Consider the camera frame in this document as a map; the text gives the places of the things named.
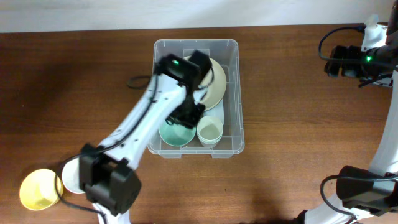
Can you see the small green bowl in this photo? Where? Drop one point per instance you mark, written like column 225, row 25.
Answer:
column 175, row 134

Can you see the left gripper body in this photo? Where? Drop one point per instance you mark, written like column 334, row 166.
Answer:
column 189, row 114

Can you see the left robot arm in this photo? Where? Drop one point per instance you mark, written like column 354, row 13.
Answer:
column 107, row 172

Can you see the white label in container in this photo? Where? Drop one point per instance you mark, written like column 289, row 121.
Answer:
column 218, row 111

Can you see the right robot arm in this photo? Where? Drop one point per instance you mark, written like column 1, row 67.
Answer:
column 355, row 194

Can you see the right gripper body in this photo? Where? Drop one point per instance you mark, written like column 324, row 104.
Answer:
column 352, row 53

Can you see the small yellow bowl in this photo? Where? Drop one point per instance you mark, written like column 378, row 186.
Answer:
column 40, row 189

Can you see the cream cup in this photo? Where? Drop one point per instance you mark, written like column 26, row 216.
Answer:
column 210, row 129

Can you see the small white bowl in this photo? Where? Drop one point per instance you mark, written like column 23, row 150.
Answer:
column 70, row 177

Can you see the green cup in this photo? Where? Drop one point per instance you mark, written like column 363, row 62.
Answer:
column 210, row 144

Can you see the cream bowl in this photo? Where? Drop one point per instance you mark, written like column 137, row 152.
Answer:
column 216, row 90

